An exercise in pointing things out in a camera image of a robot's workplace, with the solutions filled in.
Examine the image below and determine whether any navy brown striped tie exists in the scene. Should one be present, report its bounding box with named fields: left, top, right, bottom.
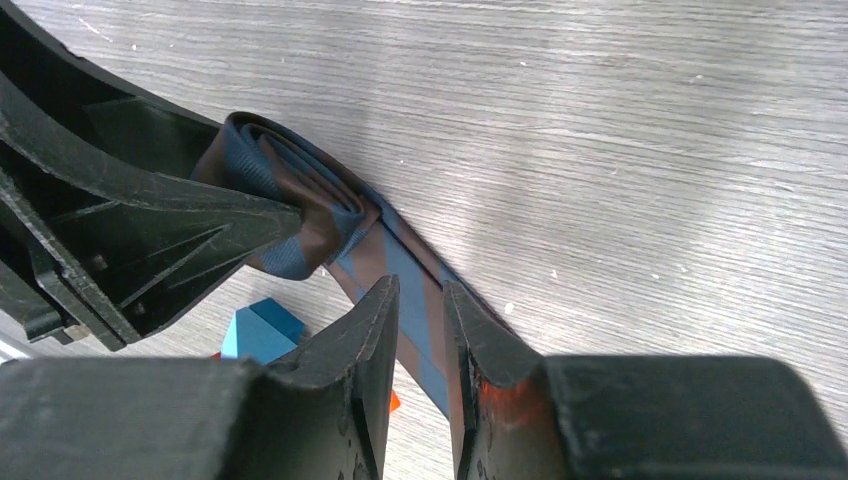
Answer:
left=191, top=112, right=464, bottom=414

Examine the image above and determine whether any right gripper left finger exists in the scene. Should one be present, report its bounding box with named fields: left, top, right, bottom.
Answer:
left=1, top=276, right=400, bottom=479

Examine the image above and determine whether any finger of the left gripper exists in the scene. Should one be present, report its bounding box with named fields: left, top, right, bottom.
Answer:
left=1, top=77, right=300, bottom=351
left=1, top=1, right=219, bottom=178

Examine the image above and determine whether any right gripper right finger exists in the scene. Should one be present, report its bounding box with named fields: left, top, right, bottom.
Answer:
left=443, top=282, right=847, bottom=479

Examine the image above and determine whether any orange-red small block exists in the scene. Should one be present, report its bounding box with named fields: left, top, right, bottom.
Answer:
left=389, top=390, right=401, bottom=413

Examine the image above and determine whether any blue block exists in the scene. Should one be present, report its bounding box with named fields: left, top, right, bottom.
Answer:
left=218, top=298, right=304, bottom=364

